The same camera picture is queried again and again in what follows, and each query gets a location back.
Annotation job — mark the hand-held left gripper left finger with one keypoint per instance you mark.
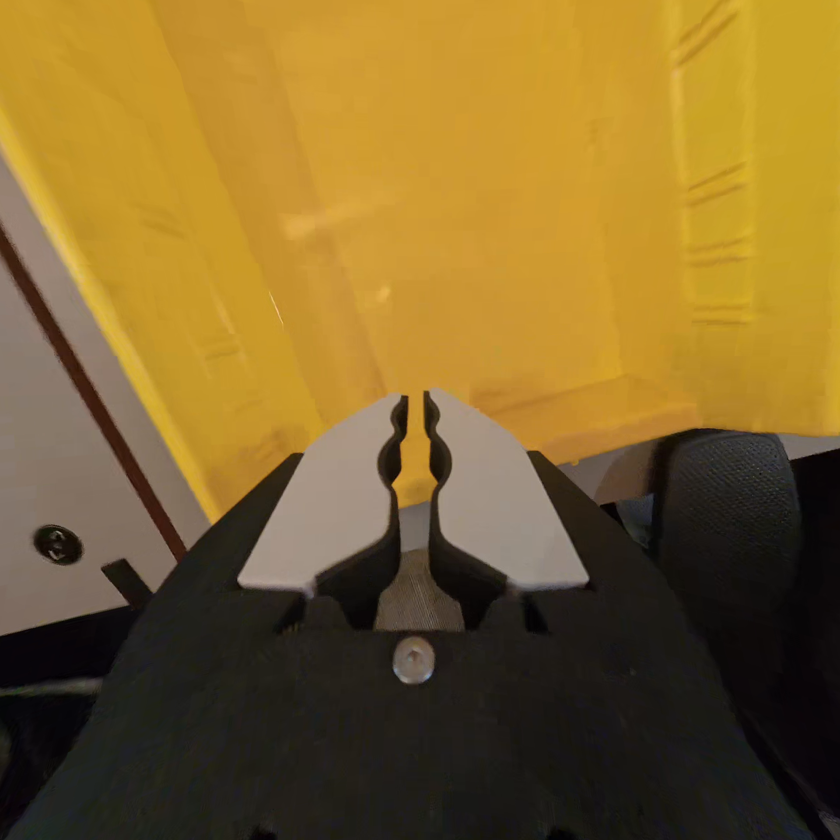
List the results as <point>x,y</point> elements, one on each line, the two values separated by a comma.
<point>334,505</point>

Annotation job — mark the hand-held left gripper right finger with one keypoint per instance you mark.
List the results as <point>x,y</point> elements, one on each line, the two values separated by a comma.
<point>499,512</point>

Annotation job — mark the yellow plastic bin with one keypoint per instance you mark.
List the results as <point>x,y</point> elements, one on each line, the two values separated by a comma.
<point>459,197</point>

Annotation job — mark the black office chair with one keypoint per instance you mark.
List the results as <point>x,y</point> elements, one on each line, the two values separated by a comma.
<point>722,512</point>

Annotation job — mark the round black table fastener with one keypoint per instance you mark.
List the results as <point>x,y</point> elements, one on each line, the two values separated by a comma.
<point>58,544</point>

